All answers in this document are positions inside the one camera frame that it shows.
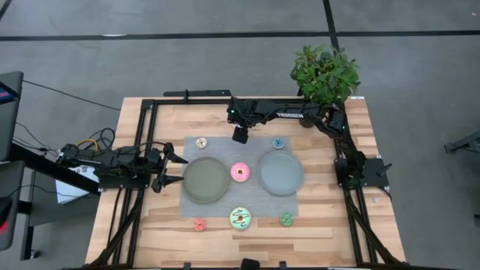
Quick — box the black desk beam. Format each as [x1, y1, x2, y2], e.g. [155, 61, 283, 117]
[7, 142, 101, 197]

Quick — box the grey-blue round plate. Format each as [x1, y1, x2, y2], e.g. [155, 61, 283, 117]
[257, 150, 305, 197]

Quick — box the large pink frosted donut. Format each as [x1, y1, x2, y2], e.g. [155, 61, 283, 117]
[229, 161, 251, 184]

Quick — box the black camera bar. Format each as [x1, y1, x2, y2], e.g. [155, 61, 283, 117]
[162, 88, 233, 99]

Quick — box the dark grey screen panel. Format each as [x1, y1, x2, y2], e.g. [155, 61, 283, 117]
[0, 70, 25, 163]
[0, 160, 26, 253]

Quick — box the grey stand leg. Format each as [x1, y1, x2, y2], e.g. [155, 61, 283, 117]
[443, 130, 480, 155]

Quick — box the white paper sheet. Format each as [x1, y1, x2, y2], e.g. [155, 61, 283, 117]
[55, 164, 101, 206]

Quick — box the black cable loop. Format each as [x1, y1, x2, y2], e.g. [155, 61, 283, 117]
[74, 127, 117, 152]

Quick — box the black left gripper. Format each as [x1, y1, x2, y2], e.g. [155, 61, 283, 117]
[144, 142, 189, 194]

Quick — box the black aluminium table frame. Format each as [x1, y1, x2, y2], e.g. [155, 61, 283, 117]
[85, 97, 408, 270]

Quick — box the grey woven placemat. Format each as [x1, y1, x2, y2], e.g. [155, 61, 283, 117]
[179, 135, 300, 219]

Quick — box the yellow cable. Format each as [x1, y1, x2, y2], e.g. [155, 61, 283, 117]
[76, 137, 100, 152]

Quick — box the large mint frosted donut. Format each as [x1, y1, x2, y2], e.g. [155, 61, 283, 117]
[229, 206, 253, 231]

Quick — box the olive green round plate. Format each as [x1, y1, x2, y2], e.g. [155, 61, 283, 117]
[181, 156, 231, 205]

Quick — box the green leafy plant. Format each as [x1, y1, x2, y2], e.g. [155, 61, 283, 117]
[289, 43, 362, 108]

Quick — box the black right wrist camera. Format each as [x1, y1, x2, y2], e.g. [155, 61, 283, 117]
[231, 125, 250, 146]

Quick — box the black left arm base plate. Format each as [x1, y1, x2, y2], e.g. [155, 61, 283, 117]
[97, 172, 152, 191]

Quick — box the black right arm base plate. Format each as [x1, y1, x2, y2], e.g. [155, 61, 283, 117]
[334, 156, 393, 189]

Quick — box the long black floor cable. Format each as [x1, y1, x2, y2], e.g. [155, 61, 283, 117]
[21, 79, 122, 113]

